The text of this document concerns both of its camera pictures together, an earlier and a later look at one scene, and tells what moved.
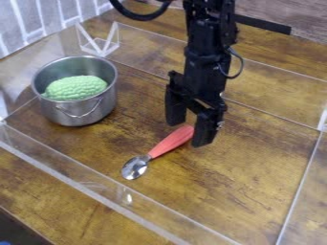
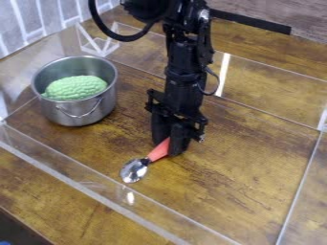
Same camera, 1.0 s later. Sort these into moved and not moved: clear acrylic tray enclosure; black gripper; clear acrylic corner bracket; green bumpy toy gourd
Moved: black gripper
Not moved: clear acrylic tray enclosure; clear acrylic corner bracket; green bumpy toy gourd
